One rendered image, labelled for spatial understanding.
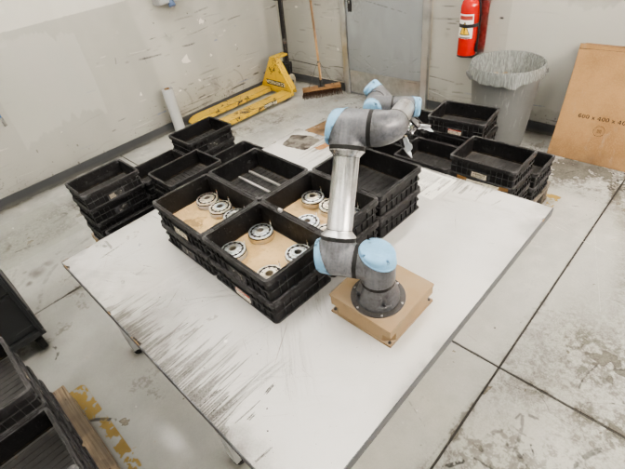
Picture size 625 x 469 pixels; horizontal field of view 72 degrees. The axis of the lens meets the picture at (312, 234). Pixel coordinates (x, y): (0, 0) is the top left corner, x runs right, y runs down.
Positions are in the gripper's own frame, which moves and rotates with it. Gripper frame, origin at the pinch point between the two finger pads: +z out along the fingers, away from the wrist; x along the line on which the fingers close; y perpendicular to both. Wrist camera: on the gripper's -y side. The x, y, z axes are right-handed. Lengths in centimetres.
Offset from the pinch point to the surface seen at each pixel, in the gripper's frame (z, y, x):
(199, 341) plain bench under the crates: -23, 15, -119
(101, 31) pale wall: -210, -279, -19
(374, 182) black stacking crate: -1.3, -14.0, -22.7
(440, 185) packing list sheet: 27.6, -18.1, 1.3
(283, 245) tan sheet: -20, 4, -73
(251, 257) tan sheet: -27, 4, -84
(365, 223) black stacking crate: -1.4, 10.6, -45.1
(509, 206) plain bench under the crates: 47.9, 8.1, 6.9
